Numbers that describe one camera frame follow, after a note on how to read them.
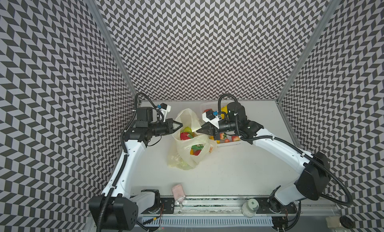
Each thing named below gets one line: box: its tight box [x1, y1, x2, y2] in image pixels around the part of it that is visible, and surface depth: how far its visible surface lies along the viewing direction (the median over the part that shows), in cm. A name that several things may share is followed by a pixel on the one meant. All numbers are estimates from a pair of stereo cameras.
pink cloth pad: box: [171, 184, 185, 201], surface depth 72 cm
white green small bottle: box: [241, 198, 260, 218], surface depth 66 cm
